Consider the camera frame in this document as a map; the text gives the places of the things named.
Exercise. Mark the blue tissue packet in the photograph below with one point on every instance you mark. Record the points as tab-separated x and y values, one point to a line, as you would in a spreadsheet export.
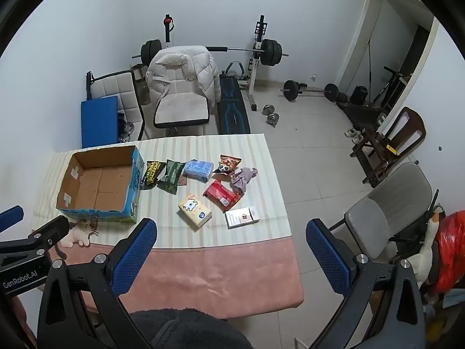
198	169

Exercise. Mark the white puffer jacket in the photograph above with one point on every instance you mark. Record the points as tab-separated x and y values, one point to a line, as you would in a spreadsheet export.
181	72

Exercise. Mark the dark wooden chair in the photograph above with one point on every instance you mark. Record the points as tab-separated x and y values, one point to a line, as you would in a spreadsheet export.
410	127

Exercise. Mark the red plastic bag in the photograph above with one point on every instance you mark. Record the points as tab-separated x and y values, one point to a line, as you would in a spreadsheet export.
450	251

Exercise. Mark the pink tablecloth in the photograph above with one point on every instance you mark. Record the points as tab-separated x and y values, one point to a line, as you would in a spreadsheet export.
218	280

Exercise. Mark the orange panda snack bag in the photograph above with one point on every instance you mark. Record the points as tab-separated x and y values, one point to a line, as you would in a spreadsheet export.
227	165

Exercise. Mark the small cream plush toy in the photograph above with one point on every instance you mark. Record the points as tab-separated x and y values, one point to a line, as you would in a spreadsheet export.
78	234

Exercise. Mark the chrome dumbbell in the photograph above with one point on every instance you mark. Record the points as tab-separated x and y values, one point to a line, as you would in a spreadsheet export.
125	131
269	108
272	120

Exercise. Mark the white bench press rack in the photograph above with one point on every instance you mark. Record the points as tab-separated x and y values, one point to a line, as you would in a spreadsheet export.
256	65

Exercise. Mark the yellow white tissue pack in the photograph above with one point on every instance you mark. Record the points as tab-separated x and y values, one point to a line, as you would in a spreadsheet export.
194	211

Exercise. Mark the black fleece garment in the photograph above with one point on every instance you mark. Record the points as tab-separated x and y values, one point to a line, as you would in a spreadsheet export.
189	329

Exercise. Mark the white padded black-framed chair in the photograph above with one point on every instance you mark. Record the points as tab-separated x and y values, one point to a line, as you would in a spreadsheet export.
116	87

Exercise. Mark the black snack packet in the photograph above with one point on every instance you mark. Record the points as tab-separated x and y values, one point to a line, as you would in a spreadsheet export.
150	174

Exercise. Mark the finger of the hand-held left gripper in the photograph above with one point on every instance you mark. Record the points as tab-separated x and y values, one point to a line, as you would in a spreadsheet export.
51	231
11	216

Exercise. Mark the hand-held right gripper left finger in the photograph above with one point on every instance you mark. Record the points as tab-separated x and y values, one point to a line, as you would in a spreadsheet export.
133	256

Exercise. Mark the black blue weight bench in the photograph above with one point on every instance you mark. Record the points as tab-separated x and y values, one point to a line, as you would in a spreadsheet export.
232	112

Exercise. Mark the white red cigarette box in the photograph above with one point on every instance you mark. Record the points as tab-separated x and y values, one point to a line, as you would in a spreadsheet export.
241	218

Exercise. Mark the racked barbell with black plates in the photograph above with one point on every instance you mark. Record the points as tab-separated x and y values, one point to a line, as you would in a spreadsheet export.
270	52

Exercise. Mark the striped table mat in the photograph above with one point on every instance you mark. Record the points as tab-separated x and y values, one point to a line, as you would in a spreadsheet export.
236	145

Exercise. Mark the grey folding chair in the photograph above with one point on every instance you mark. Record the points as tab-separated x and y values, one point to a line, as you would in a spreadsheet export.
396	196

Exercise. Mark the green packet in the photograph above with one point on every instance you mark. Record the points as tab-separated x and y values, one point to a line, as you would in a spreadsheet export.
170	176

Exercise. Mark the white door frame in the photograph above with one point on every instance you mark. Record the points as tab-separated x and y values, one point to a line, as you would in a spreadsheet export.
363	25

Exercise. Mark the white cushioned chair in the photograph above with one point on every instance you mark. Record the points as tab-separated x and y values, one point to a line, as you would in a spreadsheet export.
181	111

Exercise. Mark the red packet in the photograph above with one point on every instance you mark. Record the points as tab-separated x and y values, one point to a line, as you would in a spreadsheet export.
219	193

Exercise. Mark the black exercise frame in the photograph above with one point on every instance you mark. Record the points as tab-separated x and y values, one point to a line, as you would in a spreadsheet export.
392	83

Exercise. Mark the floor barbell with black plates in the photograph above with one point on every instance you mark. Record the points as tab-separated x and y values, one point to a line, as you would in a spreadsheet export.
290	90

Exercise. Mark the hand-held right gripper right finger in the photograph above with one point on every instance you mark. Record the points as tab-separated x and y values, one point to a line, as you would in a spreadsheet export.
327	258

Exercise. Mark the blue printed cardboard box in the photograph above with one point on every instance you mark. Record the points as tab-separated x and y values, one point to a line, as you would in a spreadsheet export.
98	185

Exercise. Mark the white goose plush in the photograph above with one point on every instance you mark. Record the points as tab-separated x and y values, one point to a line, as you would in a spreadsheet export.
423	261

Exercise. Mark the white shoe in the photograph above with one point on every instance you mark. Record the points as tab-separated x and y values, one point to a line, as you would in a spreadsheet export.
358	137
349	132

